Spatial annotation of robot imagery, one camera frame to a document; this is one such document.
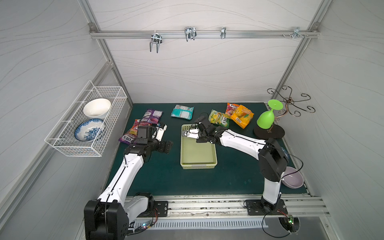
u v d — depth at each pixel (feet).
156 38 2.57
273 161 1.58
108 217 1.24
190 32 2.49
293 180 2.71
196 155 3.00
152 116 3.63
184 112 3.74
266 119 2.66
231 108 3.77
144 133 2.02
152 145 2.22
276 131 3.36
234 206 2.47
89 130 2.14
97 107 2.42
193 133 2.51
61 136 1.86
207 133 2.23
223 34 2.56
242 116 3.52
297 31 2.51
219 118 3.63
